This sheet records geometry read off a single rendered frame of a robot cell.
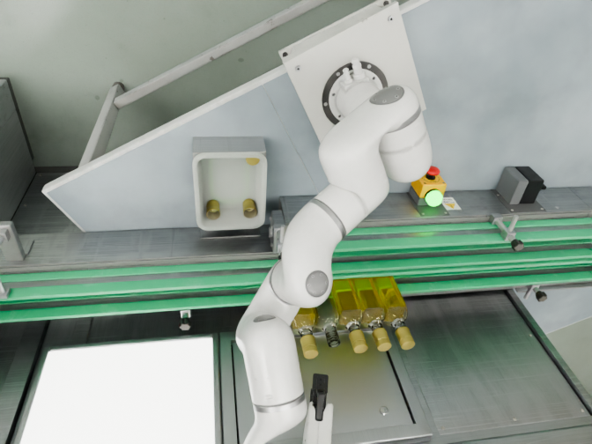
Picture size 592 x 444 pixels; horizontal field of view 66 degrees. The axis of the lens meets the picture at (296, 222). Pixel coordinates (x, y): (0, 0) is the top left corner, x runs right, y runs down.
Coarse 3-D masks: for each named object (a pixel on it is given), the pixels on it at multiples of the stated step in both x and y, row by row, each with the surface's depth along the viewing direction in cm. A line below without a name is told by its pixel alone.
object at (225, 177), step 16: (208, 160) 114; (224, 160) 114; (240, 160) 115; (208, 176) 116; (224, 176) 117; (240, 176) 118; (256, 176) 118; (208, 192) 119; (224, 192) 120; (240, 192) 121; (256, 192) 120; (224, 208) 123; (240, 208) 124; (256, 208) 122; (208, 224) 118; (224, 224) 119; (240, 224) 119; (256, 224) 119
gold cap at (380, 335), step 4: (380, 328) 109; (376, 332) 108; (380, 332) 108; (384, 332) 108; (376, 336) 108; (380, 336) 107; (384, 336) 107; (376, 340) 107; (380, 340) 106; (384, 340) 106; (388, 340) 107; (376, 344) 107; (380, 344) 106; (384, 344) 106; (388, 344) 106; (380, 348) 107; (384, 348) 107; (388, 348) 107
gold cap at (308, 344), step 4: (304, 336) 106; (308, 336) 106; (312, 336) 106; (300, 340) 106; (304, 340) 105; (308, 340) 105; (312, 340) 105; (304, 344) 104; (308, 344) 104; (312, 344) 104; (304, 348) 104; (308, 348) 103; (312, 348) 103; (316, 348) 104; (304, 352) 103; (308, 352) 103; (312, 352) 103; (316, 352) 104; (304, 356) 104; (308, 356) 104; (312, 356) 104
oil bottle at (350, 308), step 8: (336, 280) 119; (344, 280) 119; (336, 288) 117; (344, 288) 117; (352, 288) 117; (336, 296) 115; (344, 296) 115; (352, 296) 115; (344, 304) 113; (352, 304) 113; (344, 312) 111; (352, 312) 111; (360, 312) 111; (344, 320) 110; (352, 320) 110; (360, 320) 111; (344, 328) 112
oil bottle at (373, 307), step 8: (352, 280) 120; (360, 280) 120; (368, 280) 120; (360, 288) 117; (368, 288) 118; (376, 288) 118; (360, 296) 115; (368, 296) 115; (376, 296) 116; (360, 304) 114; (368, 304) 113; (376, 304) 113; (368, 312) 111; (376, 312) 112; (384, 312) 112; (368, 320) 111; (376, 320) 111; (368, 328) 113
